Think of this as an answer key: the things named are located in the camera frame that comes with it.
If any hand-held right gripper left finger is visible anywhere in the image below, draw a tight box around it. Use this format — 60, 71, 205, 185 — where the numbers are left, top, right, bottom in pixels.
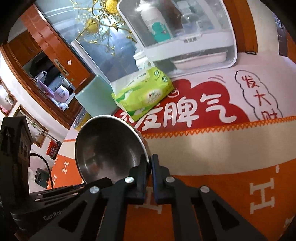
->
28, 155, 151, 241

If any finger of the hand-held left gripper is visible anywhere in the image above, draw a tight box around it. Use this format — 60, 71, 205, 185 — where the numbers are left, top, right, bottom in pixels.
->
30, 177, 114, 202

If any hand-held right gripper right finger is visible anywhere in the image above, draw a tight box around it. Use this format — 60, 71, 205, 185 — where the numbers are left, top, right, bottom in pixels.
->
151, 154, 269, 241

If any small steel bowl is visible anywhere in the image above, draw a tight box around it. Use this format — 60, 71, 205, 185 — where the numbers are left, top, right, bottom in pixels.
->
74, 115, 151, 184

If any dark green phone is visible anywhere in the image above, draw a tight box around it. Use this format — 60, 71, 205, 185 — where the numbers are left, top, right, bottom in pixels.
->
34, 168, 50, 188

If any red lidded jar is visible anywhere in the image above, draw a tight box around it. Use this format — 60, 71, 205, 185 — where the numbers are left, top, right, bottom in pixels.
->
46, 141, 59, 159

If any yellow jar with lid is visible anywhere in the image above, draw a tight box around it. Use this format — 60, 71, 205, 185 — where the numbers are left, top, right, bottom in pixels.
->
73, 111, 88, 130

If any green tissue pack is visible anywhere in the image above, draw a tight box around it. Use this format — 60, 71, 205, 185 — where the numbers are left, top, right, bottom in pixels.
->
111, 67, 174, 121

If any pink kitchen appliance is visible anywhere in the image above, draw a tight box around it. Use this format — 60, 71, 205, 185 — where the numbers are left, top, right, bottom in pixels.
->
54, 85, 70, 102

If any orange patterned tablecloth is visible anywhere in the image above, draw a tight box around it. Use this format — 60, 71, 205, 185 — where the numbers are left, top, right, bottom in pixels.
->
111, 56, 296, 137
50, 120, 293, 241

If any mint green canister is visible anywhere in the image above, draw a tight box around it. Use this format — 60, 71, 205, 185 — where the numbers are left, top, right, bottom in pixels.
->
75, 74, 116, 117

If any white pill bottle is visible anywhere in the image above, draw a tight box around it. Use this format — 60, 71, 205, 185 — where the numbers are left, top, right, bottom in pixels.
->
133, 52, 151, 72

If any glass door gold ornament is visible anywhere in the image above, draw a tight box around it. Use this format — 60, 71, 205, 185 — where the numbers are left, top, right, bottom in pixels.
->
23, 0, 260, 93

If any white sterilizer cabinet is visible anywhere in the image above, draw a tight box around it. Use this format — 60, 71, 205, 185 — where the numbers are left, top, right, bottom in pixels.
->
117, 0, 238, 77

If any white bottle teal label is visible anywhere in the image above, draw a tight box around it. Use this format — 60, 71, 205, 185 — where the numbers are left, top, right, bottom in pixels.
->
139, 0, 173, 43

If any wooden picture frame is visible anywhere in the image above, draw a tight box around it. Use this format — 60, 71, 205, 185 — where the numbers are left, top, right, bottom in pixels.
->
0, 77, 18, 117
13, 105, 49, 148

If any black cable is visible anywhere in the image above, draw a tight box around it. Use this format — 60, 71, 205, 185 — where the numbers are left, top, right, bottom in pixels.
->
30, 153, 54, 189

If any wooden kitchen wall cabinet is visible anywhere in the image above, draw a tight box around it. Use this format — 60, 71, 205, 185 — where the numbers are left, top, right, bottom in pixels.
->
7, 30, 43, 67

